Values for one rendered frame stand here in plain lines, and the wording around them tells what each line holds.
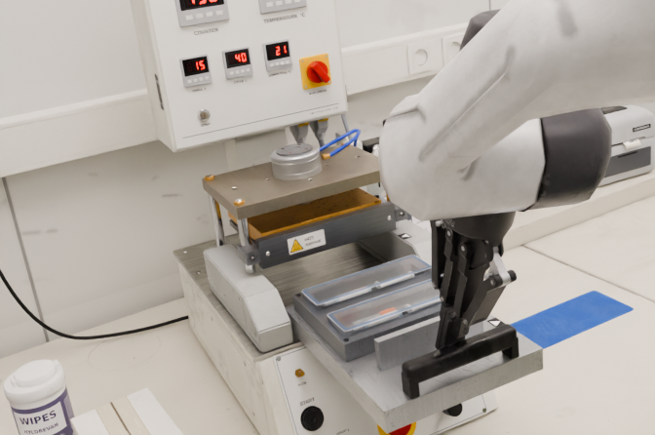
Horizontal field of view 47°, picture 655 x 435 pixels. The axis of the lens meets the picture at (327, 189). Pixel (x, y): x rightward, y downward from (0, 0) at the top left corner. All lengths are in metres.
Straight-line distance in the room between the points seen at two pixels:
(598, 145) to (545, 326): 0.87
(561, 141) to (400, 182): 0.12
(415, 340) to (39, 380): 0.58
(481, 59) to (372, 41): 1.33
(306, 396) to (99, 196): 0.70
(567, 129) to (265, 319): 0.59
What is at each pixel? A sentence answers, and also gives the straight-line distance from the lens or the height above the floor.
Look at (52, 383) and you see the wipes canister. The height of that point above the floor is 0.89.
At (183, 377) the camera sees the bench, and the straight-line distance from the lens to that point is 1.42.
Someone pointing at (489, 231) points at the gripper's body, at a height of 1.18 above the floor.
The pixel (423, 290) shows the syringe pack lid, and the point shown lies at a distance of 1.03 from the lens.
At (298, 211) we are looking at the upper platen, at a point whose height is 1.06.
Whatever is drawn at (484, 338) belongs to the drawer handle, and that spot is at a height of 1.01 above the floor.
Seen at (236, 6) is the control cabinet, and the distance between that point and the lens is 1.28.
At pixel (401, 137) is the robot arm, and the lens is 0.57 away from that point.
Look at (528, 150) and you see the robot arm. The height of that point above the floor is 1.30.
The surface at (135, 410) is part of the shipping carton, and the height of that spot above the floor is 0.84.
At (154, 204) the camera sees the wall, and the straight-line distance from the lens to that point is 1.64.
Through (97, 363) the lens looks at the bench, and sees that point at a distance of 1.54.
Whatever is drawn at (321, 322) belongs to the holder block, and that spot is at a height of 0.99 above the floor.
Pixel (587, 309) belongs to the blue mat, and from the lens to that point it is 1.51.
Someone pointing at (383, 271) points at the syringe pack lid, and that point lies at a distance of 1.09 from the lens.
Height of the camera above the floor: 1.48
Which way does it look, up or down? 19 degrees down
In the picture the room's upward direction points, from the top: 7 degrees counter-clockwise
